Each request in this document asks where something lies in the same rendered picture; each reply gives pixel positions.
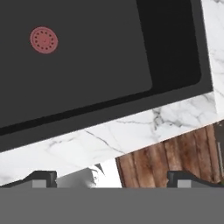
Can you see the brown wooden cupboard door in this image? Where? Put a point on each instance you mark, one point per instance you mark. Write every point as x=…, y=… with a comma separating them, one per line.
x=172, y=159

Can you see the black kitchen sink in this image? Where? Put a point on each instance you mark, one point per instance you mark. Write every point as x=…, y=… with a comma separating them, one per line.
x=87, y=67

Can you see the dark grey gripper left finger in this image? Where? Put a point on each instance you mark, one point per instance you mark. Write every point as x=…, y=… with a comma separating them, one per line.
x=40, y=178

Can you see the red sink drain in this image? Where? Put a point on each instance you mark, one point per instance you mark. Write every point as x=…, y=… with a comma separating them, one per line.
x=44, y=40

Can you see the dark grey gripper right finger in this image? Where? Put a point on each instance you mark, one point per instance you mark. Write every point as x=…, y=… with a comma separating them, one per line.
x=180, y=178

